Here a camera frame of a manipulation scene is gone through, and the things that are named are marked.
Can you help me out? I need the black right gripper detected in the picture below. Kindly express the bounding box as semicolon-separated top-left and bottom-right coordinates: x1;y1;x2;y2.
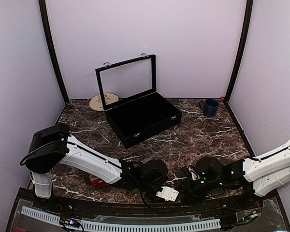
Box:
179;176;223;200

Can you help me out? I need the red and white sock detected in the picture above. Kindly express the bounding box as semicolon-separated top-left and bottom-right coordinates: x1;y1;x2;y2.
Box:
89;176;110;187

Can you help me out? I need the black compartment display box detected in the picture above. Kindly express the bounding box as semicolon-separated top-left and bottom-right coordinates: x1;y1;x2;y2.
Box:
95;53;182;148

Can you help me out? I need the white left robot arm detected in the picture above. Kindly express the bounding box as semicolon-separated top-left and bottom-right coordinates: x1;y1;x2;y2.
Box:
20;123;180;211

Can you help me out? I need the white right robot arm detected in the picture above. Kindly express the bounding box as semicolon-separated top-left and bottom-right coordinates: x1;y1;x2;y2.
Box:
182;139;290;210

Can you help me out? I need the blue enamel mug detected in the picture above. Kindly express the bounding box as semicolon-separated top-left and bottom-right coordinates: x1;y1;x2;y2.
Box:
199;99;219;117

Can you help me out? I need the floral ceramic plate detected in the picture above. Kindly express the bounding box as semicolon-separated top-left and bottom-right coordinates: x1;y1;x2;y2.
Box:
89;93;119;112

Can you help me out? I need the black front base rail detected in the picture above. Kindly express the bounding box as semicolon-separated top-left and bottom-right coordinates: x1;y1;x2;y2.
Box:
34;195;263;216

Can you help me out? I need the white slotted cable duct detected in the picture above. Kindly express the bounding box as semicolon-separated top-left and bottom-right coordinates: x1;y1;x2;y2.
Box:
20;206;221;232

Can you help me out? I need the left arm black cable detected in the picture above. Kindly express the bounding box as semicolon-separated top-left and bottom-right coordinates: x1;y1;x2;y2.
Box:
19;142;68;167

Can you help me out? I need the black right frame post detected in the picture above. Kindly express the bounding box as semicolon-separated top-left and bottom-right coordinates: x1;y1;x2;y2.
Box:
225;0;254;103

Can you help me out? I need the black frame post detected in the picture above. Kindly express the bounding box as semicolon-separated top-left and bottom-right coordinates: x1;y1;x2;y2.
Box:
225;0;254;103
38;0;69;104

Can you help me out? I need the black left frame post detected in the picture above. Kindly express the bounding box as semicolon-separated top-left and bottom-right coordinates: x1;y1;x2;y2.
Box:
38;0;69;104

